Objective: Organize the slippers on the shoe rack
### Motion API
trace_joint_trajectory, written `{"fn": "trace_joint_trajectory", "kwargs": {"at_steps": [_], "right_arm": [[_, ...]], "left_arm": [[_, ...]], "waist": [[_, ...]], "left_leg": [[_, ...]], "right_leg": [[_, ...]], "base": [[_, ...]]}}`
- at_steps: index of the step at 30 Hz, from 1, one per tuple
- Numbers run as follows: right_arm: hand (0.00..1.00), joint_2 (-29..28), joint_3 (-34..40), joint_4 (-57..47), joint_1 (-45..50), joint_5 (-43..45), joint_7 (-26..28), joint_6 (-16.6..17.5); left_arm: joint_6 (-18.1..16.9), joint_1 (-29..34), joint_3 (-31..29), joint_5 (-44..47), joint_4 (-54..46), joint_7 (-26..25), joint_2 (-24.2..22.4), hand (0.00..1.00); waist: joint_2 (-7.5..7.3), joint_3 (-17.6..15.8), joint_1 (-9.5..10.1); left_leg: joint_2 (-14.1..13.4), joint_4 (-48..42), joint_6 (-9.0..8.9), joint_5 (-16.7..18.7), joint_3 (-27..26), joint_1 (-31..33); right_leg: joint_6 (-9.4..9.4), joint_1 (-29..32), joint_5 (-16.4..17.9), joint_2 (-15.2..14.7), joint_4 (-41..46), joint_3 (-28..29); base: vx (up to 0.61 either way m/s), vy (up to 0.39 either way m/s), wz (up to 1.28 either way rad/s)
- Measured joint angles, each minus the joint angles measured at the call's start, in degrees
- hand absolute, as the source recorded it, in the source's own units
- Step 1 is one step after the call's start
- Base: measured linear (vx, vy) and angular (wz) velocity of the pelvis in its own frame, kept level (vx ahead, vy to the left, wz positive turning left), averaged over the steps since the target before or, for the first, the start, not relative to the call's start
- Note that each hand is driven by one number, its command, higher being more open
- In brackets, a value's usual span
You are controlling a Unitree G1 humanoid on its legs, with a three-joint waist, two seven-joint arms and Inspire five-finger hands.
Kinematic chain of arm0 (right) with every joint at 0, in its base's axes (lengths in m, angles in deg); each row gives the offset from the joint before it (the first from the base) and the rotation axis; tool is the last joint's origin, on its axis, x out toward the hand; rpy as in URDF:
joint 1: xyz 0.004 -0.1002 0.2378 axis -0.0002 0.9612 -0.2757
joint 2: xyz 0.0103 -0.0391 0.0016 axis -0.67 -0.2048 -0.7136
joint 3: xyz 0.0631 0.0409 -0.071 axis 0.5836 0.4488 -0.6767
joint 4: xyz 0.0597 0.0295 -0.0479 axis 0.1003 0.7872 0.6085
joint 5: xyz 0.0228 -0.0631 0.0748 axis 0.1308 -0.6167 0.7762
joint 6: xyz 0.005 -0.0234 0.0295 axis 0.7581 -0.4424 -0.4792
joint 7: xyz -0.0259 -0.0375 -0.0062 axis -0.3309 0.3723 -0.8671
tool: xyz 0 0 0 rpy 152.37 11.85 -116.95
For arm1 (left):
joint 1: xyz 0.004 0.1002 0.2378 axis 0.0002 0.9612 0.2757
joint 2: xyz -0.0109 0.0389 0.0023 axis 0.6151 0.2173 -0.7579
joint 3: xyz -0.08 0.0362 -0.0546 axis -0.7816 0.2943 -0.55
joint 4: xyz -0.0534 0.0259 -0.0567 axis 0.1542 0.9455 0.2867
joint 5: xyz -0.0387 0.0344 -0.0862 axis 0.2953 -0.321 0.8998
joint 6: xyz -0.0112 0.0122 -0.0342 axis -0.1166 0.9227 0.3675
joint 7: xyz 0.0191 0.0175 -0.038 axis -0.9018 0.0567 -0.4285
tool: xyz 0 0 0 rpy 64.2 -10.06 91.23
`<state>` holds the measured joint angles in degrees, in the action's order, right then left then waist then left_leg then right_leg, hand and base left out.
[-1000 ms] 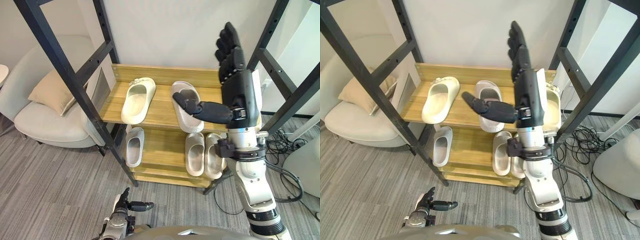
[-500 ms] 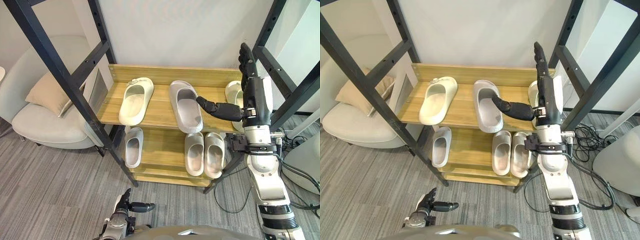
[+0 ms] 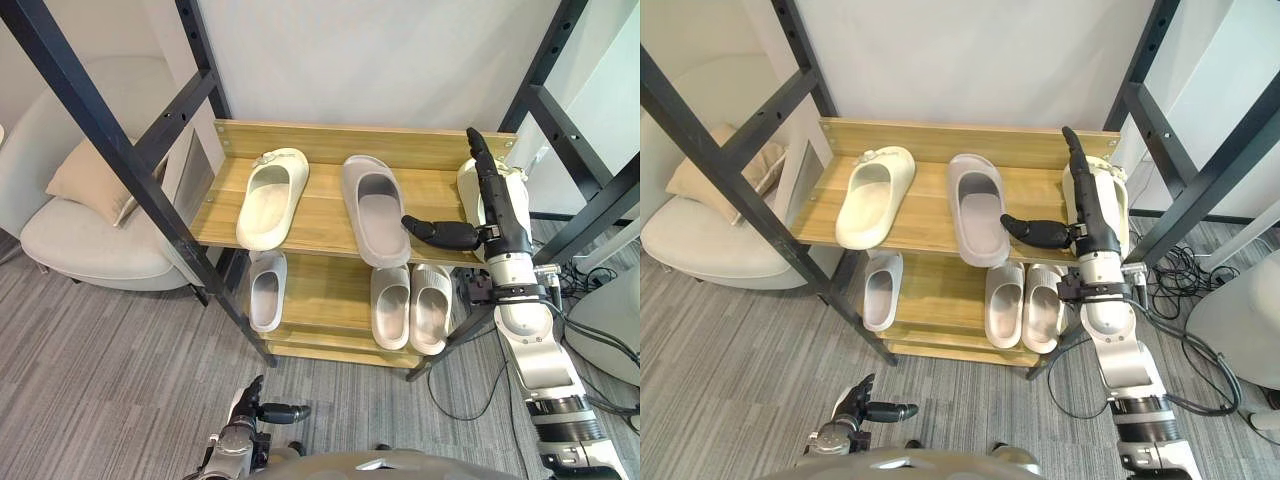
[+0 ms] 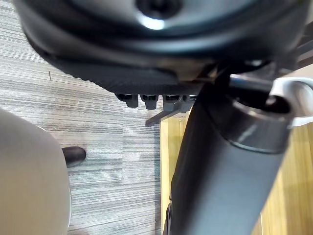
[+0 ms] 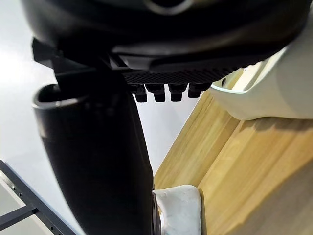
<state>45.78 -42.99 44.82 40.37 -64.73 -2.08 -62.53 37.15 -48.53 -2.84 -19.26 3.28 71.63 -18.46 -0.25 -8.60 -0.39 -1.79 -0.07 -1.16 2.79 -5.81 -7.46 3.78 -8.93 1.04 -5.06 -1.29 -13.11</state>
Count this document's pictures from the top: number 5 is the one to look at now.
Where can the grey metal frame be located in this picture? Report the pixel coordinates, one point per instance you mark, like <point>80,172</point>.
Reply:
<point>36,205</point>

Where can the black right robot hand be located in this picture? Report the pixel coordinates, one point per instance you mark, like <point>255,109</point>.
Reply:
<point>97,151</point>

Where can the bamboo wooden shoe rack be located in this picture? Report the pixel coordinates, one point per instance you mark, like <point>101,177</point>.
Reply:
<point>244,171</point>

